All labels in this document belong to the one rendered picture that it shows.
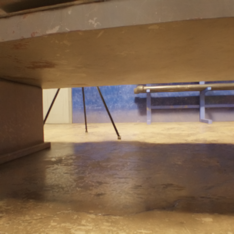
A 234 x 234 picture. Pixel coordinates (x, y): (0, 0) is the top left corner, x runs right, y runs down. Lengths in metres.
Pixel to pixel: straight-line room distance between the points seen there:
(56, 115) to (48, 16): 3.84
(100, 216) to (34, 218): 0.14
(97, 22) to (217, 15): 0.24
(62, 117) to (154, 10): 3.88
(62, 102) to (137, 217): 3.87
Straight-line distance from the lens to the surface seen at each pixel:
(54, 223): 0.44
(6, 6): 0.60
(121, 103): 3.83
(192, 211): 0.48
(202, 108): 3.76
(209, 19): 0.43
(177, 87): 3.34
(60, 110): 4.22
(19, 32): 0.52
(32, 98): 1.19
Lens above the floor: 0.22
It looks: 2 degrees down
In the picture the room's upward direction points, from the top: 1 degrees counter-clockwise
